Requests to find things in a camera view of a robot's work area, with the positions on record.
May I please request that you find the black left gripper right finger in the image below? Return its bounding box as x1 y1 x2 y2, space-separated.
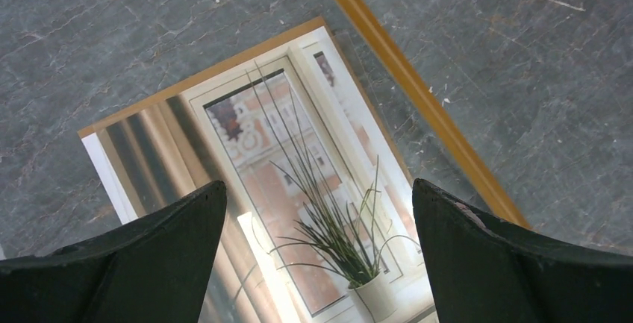
412 179 632 322

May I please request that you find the golden wooden picture frame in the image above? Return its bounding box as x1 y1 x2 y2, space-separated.
335 0 531 230

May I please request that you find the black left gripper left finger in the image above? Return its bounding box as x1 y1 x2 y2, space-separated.
1 181 227 322

